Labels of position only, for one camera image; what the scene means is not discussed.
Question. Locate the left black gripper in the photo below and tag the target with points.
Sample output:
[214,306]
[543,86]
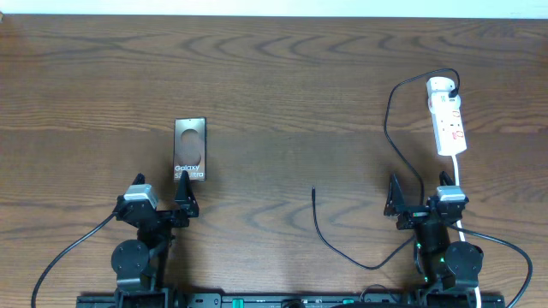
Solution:
[164,216]

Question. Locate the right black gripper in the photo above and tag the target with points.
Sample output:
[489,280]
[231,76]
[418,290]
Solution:
[395,206]

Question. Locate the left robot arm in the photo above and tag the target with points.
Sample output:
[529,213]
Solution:
[140,264]

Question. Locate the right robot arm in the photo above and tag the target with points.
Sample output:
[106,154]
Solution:
[451,268]

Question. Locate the white USB charger plug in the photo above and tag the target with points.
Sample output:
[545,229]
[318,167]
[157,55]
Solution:
[442,91]

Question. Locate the white power strip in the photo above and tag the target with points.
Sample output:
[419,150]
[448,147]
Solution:
[447,124]

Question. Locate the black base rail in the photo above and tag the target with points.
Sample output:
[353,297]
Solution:
[373,298]

